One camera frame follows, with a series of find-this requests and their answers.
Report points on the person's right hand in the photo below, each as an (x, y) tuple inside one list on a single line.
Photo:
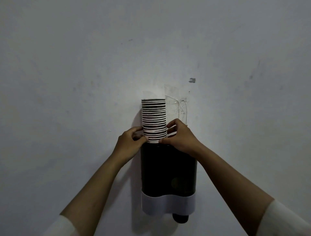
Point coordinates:
[(184, 141)]

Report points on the person's left hand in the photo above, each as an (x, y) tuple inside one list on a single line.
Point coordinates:
[(126, 145)]

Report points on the person's left thumb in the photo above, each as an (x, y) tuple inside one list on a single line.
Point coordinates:
[(142, 139)]

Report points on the person's right thumb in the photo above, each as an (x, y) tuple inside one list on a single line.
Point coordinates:
[(166, 141)]

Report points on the person's right middle finger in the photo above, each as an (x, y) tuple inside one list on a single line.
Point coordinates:
[(171, 131)]

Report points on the stack of white paper cups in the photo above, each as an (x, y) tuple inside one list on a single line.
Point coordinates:
[(154, 119)]

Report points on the person's right forearm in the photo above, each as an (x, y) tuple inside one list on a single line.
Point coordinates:
[(230, 184)]

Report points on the person's left forearm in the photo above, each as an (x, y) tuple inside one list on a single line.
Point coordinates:
[(97, 189)]

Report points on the black and white cup dispenser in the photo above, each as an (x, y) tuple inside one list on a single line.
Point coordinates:
[(167, 180)]

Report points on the person's white left sleeve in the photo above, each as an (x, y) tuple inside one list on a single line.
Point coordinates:
[(62, 227)]

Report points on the person's white sleeve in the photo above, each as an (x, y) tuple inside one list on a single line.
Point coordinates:
[(62, 227), (286, 221)]

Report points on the person's white right sleeve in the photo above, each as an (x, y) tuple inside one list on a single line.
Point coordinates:
[(286, 221)]

